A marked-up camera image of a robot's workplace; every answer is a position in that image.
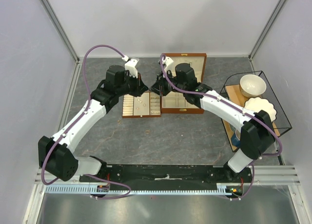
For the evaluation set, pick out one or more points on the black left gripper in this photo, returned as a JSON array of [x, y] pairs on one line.
[[140, 87]]

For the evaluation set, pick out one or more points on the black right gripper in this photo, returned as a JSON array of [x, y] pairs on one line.
[[159, 87]]

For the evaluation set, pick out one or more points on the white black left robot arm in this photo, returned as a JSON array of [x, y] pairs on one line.
[[56, 153]]

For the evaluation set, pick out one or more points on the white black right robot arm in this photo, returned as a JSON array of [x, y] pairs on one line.
[[256, 129]]

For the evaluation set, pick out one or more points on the small brown jewelry tray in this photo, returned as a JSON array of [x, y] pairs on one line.
[[152, 108]]

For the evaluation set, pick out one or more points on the wooden rack base board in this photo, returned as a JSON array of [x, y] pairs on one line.
[[233, 93]]

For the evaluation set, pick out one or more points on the light blue oblong plate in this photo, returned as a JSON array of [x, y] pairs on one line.
[[232, 128]]

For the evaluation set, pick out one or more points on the white bowl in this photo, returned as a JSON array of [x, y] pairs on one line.
[[252, 85]]

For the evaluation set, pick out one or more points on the blue cup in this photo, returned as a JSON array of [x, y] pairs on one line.
[[235, 139]]

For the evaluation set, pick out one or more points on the white scalloped dish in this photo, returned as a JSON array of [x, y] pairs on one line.
[[257, 104]]

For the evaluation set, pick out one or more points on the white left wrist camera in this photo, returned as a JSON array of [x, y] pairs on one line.
[[130, 65]]

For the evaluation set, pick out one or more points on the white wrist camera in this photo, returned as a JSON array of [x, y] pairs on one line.
[[166, 64], [130, 65]]

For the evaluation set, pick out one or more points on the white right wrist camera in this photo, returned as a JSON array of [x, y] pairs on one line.
[[166, 64]]

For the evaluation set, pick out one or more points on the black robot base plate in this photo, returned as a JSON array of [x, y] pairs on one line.
[[172, 176]]

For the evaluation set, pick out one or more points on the left aluminium frame post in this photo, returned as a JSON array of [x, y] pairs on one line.
[[59, 28]]

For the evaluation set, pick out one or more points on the aluminium frame post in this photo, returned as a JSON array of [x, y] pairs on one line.
[[268, 26], [59, 28]]

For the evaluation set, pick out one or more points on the black wire rack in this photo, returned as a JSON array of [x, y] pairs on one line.
[[282, 124]]

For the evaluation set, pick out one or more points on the light blue cable duct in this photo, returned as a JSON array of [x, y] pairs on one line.
[[97, 190]]

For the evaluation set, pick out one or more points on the right aluminium frame post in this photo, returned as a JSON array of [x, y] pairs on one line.
[[268, 26]]

